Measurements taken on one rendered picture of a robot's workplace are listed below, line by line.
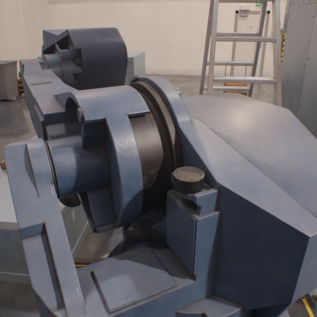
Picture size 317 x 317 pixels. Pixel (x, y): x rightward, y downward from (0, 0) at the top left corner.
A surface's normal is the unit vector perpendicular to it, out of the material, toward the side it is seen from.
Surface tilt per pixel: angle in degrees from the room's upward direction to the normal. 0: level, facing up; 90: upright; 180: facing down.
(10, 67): 96
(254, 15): 90
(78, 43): 42
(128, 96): 18
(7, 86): 96
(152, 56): 90
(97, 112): 31
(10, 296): 0
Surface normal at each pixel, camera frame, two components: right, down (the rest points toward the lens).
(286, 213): 0.18, -0.66
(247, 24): -0.16, 0.42
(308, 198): -0.23, -0.36
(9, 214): 0.00, -0.90
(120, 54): 0.45, 0.21
